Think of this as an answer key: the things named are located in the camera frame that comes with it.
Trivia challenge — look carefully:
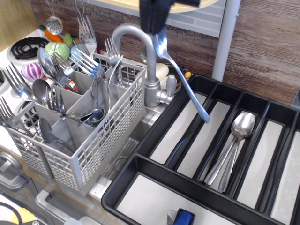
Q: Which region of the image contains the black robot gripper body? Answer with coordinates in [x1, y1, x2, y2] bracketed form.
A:
[139, 0, 201, 7]

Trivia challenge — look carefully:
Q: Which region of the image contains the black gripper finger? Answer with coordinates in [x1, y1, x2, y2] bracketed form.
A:
[139, 1, 153, 33]
[152, 1, 173, 34]

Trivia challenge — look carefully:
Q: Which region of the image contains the big steel spoon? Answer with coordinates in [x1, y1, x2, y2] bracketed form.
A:
[152, 28, 210, 123]

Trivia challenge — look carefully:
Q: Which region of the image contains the fork at basket back right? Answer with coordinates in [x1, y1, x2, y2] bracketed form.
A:
[105, 38, 123, 87]

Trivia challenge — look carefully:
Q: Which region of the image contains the spoon at basket back left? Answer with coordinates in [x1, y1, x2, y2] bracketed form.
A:
[37, 47, 71, 90]

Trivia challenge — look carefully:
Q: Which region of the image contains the spoon lying in basket centre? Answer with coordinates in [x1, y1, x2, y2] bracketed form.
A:
[60, 108, 105, 127]

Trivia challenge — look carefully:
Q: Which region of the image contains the spoon in basket middle left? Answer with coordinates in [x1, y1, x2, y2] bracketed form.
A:
[32, 79, 51, 106]

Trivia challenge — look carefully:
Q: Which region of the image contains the dark fork in basket middle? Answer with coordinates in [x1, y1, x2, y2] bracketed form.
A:
[45, 87, 66, 117]

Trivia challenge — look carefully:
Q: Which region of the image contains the upper spoon in tray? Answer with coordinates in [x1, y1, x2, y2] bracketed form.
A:
[204, 112, 255, 186]

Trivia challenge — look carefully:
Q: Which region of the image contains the spoon in tray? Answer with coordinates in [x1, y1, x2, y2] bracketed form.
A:
[218, 133, 249, 193]
[204, 112, 255, 186]

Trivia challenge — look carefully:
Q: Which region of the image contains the lower spoon in tray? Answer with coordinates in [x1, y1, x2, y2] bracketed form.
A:
[218, 133, 249, 193]

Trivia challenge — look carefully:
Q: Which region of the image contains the grey plastic cutlery basket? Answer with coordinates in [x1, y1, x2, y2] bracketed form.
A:
[7, 59, 146, 196]

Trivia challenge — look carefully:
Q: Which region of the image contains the fork at basket left edge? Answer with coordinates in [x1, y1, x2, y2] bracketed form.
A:
[4, 62, 43, 105]

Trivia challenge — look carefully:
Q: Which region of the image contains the spoon in basket front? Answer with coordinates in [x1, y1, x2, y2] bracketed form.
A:
[38, 118, 75, 155]

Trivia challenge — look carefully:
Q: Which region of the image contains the black cutlery tray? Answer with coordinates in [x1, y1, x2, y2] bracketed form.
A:
[101, 75, 300, 225]

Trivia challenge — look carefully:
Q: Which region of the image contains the fork at basket front left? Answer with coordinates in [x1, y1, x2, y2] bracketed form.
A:
[0, 97, 34, 138]

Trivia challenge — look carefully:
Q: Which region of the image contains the blue object at tray bottom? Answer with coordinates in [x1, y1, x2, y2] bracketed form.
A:
[166, 208, 195, 225]

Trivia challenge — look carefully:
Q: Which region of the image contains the wooden shelf board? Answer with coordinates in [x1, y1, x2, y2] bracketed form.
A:
[95, 0, 218, 14]

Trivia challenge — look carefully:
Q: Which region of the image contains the tall fork at back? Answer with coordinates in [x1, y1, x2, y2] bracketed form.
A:
[77, 15, 97, 59]

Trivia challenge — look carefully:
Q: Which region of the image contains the white toy in pot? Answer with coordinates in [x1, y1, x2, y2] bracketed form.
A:
[156, 63, 169, 81]

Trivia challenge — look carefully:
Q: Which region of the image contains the small metal pot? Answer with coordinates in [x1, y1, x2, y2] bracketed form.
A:
[166, 63, 193, 88]

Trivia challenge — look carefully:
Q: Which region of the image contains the grey metal shelf pole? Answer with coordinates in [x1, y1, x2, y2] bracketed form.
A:
[212, 0, 241, 82]

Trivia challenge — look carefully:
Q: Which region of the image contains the large fork in centre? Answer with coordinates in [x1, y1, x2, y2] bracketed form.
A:
[70, 48, 105, 107]

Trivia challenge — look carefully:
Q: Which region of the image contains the silver kitchen faucet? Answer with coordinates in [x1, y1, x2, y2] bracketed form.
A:
[112, 23, 177, 107]

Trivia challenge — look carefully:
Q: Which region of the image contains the hanging perforated skimmer ladle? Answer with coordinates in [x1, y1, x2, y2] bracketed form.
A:
[46, 0, 63, 35]

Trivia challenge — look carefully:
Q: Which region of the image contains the orange toy carrot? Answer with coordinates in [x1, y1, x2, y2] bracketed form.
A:
[44, 29, 64, 43]

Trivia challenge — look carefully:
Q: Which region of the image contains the green toy cabbage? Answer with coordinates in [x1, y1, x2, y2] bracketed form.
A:
[45, 42, 70, 60]

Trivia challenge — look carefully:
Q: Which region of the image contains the black coil stove burner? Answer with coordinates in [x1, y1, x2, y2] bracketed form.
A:
[10, 37, 49, 60]

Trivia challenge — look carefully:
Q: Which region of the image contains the purple striped toy onion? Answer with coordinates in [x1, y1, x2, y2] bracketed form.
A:
[21, 62, 44, 82]

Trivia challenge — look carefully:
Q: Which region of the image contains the yellow toy at bottom left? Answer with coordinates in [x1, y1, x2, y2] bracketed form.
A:
[9, 208, 36, 225]

